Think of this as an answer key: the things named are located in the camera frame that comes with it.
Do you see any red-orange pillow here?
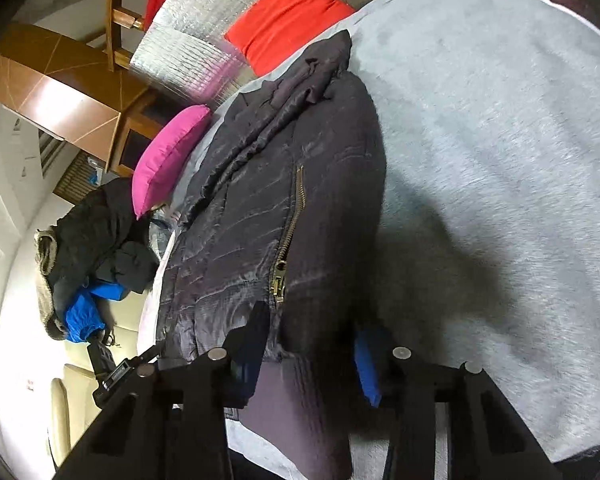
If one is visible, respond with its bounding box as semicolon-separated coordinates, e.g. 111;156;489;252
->
224;0;357;78

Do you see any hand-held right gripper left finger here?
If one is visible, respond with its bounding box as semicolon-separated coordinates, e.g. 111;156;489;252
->
55;300;272;480

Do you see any pink pillow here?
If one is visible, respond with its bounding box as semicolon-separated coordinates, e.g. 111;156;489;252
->
131;105;213;221

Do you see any silver foil insulation mat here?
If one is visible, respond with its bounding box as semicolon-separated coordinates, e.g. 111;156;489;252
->
129;0;381;111

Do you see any wooden stair railing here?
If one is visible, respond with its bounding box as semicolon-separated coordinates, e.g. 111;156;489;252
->
104;0;153;71

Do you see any dark quilted jacket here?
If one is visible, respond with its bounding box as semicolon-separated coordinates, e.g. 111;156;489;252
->
155;30;388;480

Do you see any cream sofa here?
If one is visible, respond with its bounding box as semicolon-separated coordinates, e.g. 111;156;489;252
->
45;305;146;466

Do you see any black coat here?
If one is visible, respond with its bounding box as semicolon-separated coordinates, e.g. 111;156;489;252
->
45;177;161;296

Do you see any grey blanket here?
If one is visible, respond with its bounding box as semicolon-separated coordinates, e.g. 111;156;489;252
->
137;0;600;466

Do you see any beige fleece coat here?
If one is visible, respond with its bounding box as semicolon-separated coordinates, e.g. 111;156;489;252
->
34;230;68;336

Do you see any blue garment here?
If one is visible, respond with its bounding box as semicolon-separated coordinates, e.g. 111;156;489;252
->
64;280;128;345

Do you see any wooden cabinet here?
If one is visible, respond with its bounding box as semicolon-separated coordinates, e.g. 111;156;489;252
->
105;85;181;178

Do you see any clear plastic bag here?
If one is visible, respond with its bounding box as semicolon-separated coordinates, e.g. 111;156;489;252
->
147;202;181;261

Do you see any brown curtain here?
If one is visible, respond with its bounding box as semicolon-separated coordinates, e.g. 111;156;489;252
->
54;152;106;206

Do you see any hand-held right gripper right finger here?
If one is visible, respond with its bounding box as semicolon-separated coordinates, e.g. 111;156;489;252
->
354;327;556;480

